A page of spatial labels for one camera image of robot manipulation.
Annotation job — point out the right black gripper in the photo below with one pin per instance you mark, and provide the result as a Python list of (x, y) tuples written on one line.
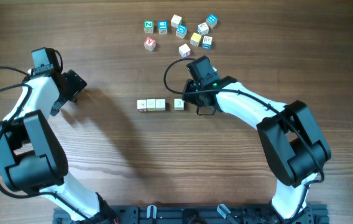
[(189, 99)]

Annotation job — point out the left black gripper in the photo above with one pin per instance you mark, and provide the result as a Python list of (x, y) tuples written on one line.
[(77, 84)]

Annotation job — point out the yellow turtle picture block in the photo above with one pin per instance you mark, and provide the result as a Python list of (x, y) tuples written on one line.
[(179, 104)]

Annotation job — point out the plain Z wooden block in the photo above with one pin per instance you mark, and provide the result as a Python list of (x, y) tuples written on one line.
[(160, 104)]

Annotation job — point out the red I side block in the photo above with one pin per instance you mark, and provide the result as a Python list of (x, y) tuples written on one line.
[(184, 51)]

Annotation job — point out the plain wooden green block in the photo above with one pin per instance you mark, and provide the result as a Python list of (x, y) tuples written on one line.
[(151, 104)]

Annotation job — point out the red A side block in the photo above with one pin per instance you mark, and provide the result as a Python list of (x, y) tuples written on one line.
[(142, 105)]

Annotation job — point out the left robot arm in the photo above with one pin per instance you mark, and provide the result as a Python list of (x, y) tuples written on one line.
[(32, 161)]

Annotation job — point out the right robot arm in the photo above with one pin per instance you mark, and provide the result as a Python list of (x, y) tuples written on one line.
[(294, 146)]

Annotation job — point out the blue H letter block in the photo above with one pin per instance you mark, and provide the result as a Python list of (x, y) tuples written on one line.
[(207, 42)]

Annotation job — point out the yellow top block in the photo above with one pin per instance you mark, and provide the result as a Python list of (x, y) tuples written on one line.
[(195, 39)]

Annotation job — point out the blue edged picture block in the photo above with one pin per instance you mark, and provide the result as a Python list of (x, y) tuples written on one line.
[(203, 28)]

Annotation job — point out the blue D letter block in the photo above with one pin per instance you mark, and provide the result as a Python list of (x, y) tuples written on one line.
[(181, 31)]

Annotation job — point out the red V letter block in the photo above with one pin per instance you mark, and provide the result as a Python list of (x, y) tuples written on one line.
[(150, 44)]

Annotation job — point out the blue top far block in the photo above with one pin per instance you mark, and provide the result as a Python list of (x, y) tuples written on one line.
[(211, 21)]

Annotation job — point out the plain top wooden block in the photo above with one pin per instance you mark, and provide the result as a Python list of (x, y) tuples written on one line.
[(176, 21)]

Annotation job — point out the green N letter block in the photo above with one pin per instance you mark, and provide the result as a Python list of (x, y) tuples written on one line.
[(148, 26)]

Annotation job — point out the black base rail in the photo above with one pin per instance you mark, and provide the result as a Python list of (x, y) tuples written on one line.
[(253, 213)]

